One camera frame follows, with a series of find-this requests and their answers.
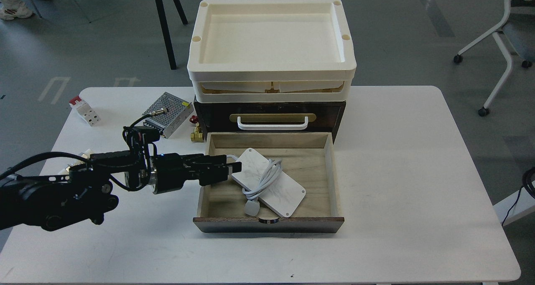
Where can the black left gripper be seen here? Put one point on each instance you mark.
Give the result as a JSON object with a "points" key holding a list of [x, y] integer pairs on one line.
{"points": [[170, 171]]}

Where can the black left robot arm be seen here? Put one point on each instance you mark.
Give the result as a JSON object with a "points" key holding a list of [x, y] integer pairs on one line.
{"points": [[56, 201]]}

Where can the dark wooden cabinet body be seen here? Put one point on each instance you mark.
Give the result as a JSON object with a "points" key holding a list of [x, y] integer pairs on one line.
{"points": [[283, 117]]}

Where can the metal mesh power supply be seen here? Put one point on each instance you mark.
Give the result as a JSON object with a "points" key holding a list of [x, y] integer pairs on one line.
{"points": [[178, 111]]}

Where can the open wooden drawer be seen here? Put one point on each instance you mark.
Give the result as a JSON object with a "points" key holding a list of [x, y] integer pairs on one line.
{"points": [[287, 184]]}

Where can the cream plastic stacked tray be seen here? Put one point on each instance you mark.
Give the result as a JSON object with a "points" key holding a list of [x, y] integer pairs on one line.
{"points": [[271, 51]]}

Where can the metal fittings white caps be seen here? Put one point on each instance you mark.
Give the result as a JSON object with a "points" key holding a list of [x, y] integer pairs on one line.
{"points": [[86, 155]]}

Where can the white red circuit breaker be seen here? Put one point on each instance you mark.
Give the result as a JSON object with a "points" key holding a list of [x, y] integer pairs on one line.
{"points": [[84, 110]]}

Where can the white sneaker of person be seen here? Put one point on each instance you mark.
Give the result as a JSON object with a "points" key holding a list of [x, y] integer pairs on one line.
{"points": [[15, 11]]}

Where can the white office chair base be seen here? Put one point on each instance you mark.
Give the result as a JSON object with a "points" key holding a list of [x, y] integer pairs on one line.
{"points": [[519, 29]]}

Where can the brass valve red handle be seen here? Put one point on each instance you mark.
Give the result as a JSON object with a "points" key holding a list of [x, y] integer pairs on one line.
{"points": [[197, 135]]}

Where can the black wrist camera with cable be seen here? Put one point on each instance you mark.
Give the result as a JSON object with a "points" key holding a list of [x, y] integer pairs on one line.
{"points": [[139, 138]]}

